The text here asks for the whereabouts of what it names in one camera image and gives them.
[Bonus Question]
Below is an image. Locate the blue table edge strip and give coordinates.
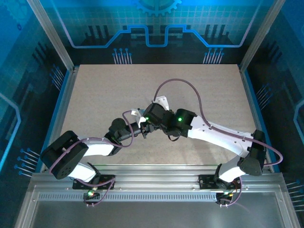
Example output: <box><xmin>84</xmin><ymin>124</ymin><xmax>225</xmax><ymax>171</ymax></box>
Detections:
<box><xmin>35</xmin><ymin>68</ymin><xmax>72</xmax><ymax>172</ymax></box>
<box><xmin>243</xmin><ymin>68</ymin><xmax>281</xmax><ymax>172</ymax></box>

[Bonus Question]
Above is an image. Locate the left base connector board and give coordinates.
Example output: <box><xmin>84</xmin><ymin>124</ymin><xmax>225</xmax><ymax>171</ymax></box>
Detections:
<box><xmin>83</xmin><ymin>190</ymin><xmax>100</xmax><ymax>207</ymax></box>

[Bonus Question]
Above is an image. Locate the base connector board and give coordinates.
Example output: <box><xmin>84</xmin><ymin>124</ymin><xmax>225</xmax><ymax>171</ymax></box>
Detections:
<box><xmin>215</xmin><ymin>190</ymin><xmax>235</xmax><ymax>208</ymax></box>
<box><xmin>83</xmin><ymin>190</ymin><xmax>100</xmax><ymax>207</ymax></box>

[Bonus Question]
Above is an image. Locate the grey metal panel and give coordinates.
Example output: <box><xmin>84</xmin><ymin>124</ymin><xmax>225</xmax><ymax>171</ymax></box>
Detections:
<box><xmin>14</xmin><ymin>185</ymin><xmax>301</xmax><ymax>228</ymax></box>

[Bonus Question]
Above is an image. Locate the right base connector board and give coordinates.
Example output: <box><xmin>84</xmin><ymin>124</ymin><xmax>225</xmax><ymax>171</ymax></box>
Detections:
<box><xmin>215</xmin><ymin>190</ymin><xmax>235</xmax><ymax>208</ymax></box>

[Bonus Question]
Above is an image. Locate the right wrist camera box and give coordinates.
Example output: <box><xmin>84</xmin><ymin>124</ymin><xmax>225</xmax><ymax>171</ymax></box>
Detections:
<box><xmin>153</xmin><ymin>95</ymin><xmax>170</xmax><ymax>112</ymax></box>

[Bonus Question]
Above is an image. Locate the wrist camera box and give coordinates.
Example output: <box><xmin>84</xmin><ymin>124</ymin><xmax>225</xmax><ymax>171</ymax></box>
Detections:
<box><xmin>130</xmin><ymin>108</ymin><xmax>147</xmax><ymax>124</ymax></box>
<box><xmin>153</xmin><ymin>95</ymin><xmax>170</xmax><ymax>112</ymax></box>

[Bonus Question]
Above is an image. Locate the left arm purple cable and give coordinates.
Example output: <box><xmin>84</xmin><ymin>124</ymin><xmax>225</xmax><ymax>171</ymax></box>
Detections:
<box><xmin>48</xmin><ymin>110</ymin><xmax>135</xmax><ymax>174</ymax></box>

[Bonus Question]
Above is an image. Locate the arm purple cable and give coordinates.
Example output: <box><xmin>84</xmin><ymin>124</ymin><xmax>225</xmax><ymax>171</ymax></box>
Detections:
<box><xmin>153</xmin><ymin>78</ymin><xmax>284</xmax><ymax>168</ymax></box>
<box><xmin>48</xmin><ymin>110</ymin><xmax>135</xmax><ymax>174</ymax></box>

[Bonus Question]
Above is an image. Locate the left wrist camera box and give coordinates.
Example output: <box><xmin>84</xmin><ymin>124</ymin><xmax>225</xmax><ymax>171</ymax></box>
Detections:
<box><xmin>130</xmin><ymin>108</ymin><xmax>147</xmax><ymax>124</ymax></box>

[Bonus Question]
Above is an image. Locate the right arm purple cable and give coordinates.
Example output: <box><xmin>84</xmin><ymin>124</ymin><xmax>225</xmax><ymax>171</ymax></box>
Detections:
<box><xmin>153</xmin><ymin>78</ymin><xmax>284</xmax><ymax>168</ymax></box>

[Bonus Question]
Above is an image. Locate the aluminium mounting rail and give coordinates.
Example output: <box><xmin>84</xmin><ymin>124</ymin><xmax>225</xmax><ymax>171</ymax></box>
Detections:
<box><xmin>32</xmin><ymin>163</ymin><xmax>285</xmax><ymax>190</ymax></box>

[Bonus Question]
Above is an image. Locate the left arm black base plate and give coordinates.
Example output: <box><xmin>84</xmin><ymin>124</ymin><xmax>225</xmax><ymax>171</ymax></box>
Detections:
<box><xmin>72</xmin><ymin>174</ymin><xmax>116</xmax><ymax>190</ymax></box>

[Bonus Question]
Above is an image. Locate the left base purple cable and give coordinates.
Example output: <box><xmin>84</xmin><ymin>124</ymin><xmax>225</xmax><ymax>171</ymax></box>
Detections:
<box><xmin>83</xmin><ymin>174</ymin><xmax>117</xmax><ymax>208</ymax></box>

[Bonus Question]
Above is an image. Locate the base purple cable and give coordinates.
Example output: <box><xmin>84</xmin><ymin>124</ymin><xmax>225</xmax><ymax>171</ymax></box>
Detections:
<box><xmin>219</xmin><ymin>175</ymin><xmax>244</xmax><ymax>208</ymax></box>
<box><xmin>83</xmin><ymin>174</ymin><xmax>117</xmax><ymax>208</ymax></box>

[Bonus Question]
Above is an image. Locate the slotted cable duct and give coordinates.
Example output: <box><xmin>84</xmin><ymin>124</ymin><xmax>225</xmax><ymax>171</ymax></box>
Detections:
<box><xmin>38</xmin><ymin>193</ymin><xmax>219</xmax><ymax>202</ymax></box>

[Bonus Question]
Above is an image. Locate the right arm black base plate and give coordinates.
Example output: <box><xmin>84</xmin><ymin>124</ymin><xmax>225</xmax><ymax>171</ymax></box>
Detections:
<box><xmin>198</xmin><ymin>174</ymin><xmax>242</xmax><ymax>190</ymax></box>

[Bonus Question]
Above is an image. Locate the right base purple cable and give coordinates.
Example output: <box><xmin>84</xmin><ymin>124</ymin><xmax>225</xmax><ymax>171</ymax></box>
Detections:
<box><xmin>219</xmin><ymin>175</ymin><xmax>244</xmax><ymax>208</ymax></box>

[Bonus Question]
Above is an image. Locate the aluminium frame post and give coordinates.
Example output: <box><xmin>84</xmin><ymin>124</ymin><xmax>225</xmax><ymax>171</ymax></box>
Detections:
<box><xmin>26</xmin><ymin>0</ymin><xmax>77</xmax><ymax>72</ymax></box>
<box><xmin>238</xmin><ymin>0</ymin><xmax>287</xmax><ymax>72</ymax></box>

